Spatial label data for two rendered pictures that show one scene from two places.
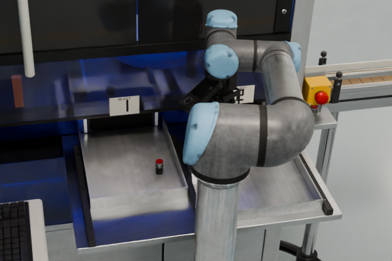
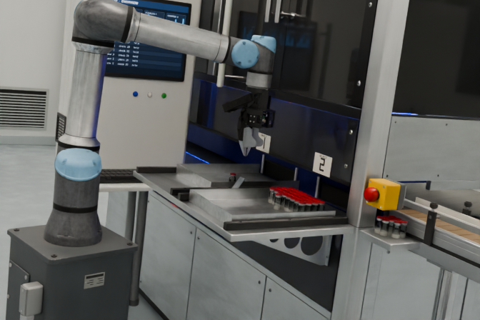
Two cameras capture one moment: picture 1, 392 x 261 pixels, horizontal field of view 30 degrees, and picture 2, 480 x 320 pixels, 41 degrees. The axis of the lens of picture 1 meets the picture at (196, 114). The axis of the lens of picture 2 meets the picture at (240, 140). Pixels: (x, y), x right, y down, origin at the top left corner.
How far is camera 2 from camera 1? 229 cm
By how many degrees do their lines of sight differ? 72
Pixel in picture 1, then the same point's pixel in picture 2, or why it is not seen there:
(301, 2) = (370, 76)
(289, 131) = (86, 1)
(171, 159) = not seen: hidden behind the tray
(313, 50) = not seen: outside the picture
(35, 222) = not seen: hidden behind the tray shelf
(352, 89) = (447, 235)
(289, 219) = (207, 217)
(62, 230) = (221, 245)
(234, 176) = (74, 35)
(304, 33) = (370, 112)
